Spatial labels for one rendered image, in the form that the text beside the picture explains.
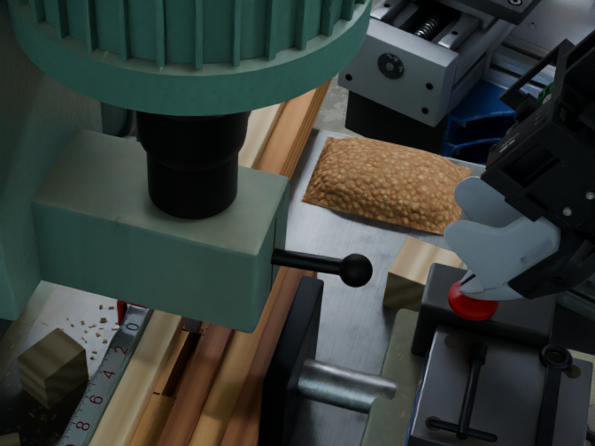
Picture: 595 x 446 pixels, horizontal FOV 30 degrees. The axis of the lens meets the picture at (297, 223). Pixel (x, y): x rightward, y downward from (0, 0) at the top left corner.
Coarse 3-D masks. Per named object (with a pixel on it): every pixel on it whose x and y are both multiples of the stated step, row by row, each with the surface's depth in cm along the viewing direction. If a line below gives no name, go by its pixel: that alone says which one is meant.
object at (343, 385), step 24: (312, 288) 69; (288, 312) 68; (312, 312) 68; (288, 336) 67; (312, 336) 71; (288, 360) 65; (312, 360) 70; (264, 384) 64; (288, 384) 64; (312, 384) 69; (336, 384) 69; (360, 384) 69; (384, 384) 69; (264, 408) 66; (288, 408) 67; (360, 408) 69; (264, 432) 67; (288, 432) 70
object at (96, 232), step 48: (96, 144) 67; (48, 192) 63; (96, 192) 64; (144, 192) 64; (240, 192) 64; (288, 192) 66; (48, 240) 65; (96, 240) 64; (144, 240) 62; (192, 240) 62; (240, 240) 62; (96, 288) 67; (144, 288) 65; (192, 288) 64; (240, 288) 63
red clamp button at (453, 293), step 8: (456, 288) 66; (448, 296) 66; (456, 296) 66; (464, 296) 66; (456, 304) 66; (464, 304) 65; (472, 304) 65; (480, 304) 65; (488, 304) 66; (496, 304) 66; (456, 312) 66; (464, 312) 65; (472, 312) 65; (480, 312) 65; (488, 312) 65
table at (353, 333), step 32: (320, 128) 95; (288, 224) 87; (320, 224) 87; (352, 224) 87; (384, 224) 87; (384, 256) 85; (352, 288) 82; (384, 288) 83; (320, 320) 80; (352, 320) 80; (384, 320) 80; (320, 352) 78; (352, 352) 78; (384, 352) 78; (320, 416) 74; (352, 416) 74
